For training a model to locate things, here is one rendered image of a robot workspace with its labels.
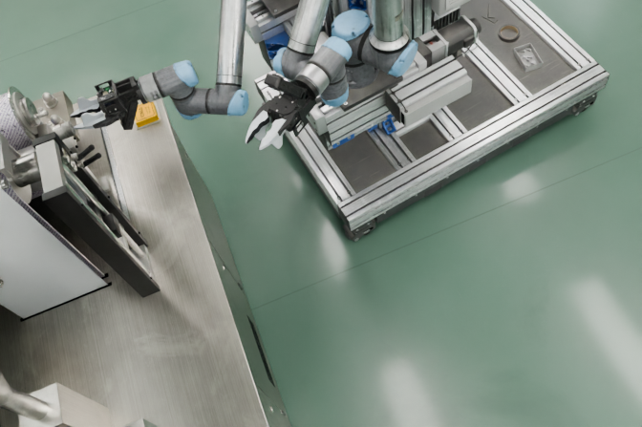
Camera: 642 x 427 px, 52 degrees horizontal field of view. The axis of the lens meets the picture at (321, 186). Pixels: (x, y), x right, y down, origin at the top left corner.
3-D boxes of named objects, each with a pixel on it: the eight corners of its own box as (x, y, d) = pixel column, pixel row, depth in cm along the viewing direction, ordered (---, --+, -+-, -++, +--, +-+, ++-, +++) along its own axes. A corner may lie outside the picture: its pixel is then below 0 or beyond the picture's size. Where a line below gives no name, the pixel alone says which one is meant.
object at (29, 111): (24, 91, 165) (40, 112, 170) (17, 94, 165) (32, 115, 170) (25, 108, 160) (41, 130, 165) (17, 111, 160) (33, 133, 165)
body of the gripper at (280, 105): (295, 139, 160) (323, 104, 164) (286, 117, 153) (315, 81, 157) (271, 129, 164) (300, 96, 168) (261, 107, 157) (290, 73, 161)
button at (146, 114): (160, 119, 203) (157, 115, 201) (138, 128, 203) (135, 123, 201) (154, 103, 207) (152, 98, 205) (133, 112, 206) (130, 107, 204)
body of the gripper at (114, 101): (91, 86, 179) (133, 70, 180) (104, 104, 186) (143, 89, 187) (96, 106, 175) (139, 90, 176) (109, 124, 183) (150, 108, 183)
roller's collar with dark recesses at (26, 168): (50, 182, 146) (35, 168, 141) (24, 193, 146) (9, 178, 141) (46, 160, 150) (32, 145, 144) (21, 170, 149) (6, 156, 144)
